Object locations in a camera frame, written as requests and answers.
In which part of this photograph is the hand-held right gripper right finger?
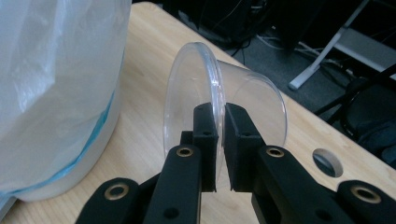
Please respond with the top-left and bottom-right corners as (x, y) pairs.
(223, 102), (362, 224)

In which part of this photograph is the white metal desk frame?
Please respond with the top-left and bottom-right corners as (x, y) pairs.
(287, 0), (396, 91)

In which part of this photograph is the clear round plastic container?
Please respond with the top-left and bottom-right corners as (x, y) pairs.
(162, 41), (288, 185)

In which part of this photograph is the white cable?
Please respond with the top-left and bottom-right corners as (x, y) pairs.
(255, 25), (356, 76)

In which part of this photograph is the clear plastic trash bag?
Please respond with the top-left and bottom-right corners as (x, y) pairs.
(0, 0), (134, 203)

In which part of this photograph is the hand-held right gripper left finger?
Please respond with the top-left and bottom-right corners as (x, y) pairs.
(143, 102), (219, 224)

